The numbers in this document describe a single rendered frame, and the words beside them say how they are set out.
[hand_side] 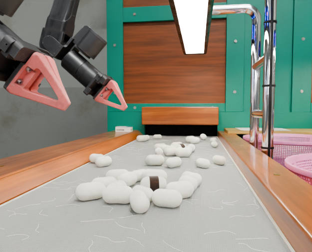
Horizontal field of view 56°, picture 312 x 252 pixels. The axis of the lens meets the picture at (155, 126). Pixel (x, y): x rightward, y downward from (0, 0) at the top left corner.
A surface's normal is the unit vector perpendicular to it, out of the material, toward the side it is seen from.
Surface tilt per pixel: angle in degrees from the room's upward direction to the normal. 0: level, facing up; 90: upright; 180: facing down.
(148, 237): 0
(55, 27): 87
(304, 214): 0
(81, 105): 90
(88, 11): 90
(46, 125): 90
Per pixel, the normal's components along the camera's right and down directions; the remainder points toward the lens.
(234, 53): -0.15, 0.06
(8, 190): 0.70, -0.70
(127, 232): 0.00, -1.00
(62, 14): -0.04, -0.16
